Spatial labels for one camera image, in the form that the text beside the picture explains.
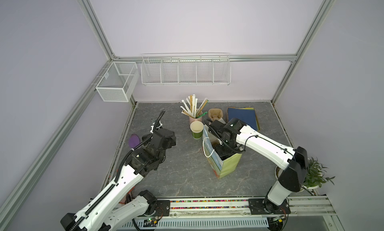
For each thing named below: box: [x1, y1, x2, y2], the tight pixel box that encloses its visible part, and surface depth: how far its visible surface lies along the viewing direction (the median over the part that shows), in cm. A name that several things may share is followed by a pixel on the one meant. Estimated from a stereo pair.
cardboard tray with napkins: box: [227, 107, 260, 131], surface depth 111 cm
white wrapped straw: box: [192, 94, 196, 118], surface depth 101 cm
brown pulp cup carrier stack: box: [208, 108, 223, 121], surface depth 113 cm
